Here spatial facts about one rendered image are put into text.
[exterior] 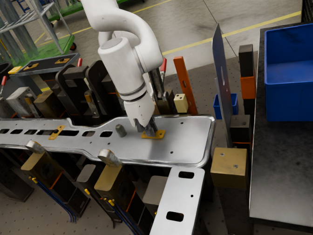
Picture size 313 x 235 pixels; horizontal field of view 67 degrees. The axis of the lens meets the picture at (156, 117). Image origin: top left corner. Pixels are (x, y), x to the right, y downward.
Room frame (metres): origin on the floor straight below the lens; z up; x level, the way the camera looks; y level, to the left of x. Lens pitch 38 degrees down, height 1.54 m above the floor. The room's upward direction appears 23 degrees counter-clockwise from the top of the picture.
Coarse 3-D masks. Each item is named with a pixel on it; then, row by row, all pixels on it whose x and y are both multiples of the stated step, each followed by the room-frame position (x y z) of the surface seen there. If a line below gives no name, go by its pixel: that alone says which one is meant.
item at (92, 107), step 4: (88, 92) 0.91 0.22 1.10; (92, 92) 0.91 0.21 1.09; (88, 96) 0.90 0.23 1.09; (92, 96) 0.90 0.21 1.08; (88, 100) 0.90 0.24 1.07; (92, 100) 0.90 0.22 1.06; (96, 100) 0.91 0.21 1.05; (88, 104) 0.91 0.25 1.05; (92, 104) 0.90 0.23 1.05; (96, 104) 0.90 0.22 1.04; (92, 108) 0.90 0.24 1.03; (96, 108) 0.89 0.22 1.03; (92, 112) 0.90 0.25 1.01; (96, 112) 0.89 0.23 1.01; (100, 112) 0.89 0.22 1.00
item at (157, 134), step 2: (154, 130) 0.62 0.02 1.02; (158, 130) 0.62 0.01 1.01; (160, 130) 0.62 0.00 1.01; (162, 130) 0.61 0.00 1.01; (164, 130) 0.61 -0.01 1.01; (144, 132) 0.64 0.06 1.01; (156, 132) 0.61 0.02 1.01; (158, 132) 0.61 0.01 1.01; (160, 132) 0.61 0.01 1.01; (162, 132) 0.60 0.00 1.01; (164, 132) 0.60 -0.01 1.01; (142, 134) 0.63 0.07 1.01; (156, 134) 0.61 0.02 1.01; (158, 134) 0.60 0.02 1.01; (162, 134) 0.59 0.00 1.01; (142, 136) 0.63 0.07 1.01; (144, 136) 0.62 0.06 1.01; (146, 136) 0.62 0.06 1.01; (156, 136) 0.60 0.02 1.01; (158, 136) 0.59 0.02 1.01; (160, 136) 0.59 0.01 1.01; (162, 136) 0.59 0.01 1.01
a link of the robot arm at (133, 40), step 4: (116, 32) 1.19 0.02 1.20; (120, 32) 1.18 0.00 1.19; (124, 32) 1.18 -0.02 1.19; (128, 32) 1.17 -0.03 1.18; (116, 36) 1.18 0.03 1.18; (120, 36) 1.17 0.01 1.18; (124, 36) 1.17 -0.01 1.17; (128, 36) 1.17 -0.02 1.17; (132, 36) 1.17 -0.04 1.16; (136, 36) 1.17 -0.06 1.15; (128, 40) 1.17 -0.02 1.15; (132, 40) 1.17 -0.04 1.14; (136, 40) 1.17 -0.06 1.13; (132, 44) 1.17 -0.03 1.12; (136, 44) 1.17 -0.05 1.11
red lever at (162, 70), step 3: (165, 60) 0.82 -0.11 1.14; (165, 63) 0.81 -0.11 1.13; (162, 66) 0.81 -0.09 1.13; (165, 66) 0.81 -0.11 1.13; (162, 69) 0.80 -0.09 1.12; (165, 69) 0.80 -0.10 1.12; (162, 72) 0.79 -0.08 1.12; (162, 75) 0.78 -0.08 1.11; (162, 78) 0.77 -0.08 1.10; (162, 81) 0.76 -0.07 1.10; (159, 90) 0.74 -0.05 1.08; (159, 93) 0.73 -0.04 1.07; (159, 96) 0.73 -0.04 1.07
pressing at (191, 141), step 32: (0, 128) 1.12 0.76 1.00; (32, 128) 0.99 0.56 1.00; (64, 128) 0.88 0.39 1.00; (96, 128) 0.79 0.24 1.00; (128, 128) 0.71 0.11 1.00; (160, 128) 0.64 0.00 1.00; (192, 128) 0.57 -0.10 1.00; (96, 160) 0.62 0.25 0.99; (128, 160) 0.55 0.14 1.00; (160, 160) 0.50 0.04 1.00; (192, 160) 0.45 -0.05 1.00
